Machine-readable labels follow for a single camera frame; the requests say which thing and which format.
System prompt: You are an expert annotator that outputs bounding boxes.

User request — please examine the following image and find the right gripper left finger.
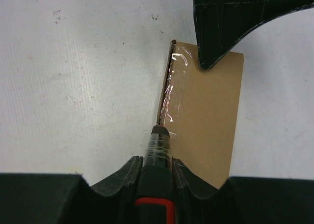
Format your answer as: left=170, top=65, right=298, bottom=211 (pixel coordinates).
left=0, top=156, right=143, bottom=224

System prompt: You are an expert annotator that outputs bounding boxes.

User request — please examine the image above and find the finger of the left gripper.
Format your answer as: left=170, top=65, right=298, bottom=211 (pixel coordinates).
left=193, top=0, right=314, bottom=70

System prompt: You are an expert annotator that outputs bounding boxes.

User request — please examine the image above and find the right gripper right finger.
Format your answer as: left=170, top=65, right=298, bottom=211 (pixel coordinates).
left=172, top=159, right=314, bottom=224

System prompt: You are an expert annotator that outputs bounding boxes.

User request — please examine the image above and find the red black utility knife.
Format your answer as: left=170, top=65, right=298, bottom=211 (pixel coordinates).
left=133, top=125, right=176, bottom=224

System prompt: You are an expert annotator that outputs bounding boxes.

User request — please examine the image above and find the brown cardboard express box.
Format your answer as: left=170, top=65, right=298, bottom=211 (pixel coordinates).
left=157, top=40, right=244, bottom=188

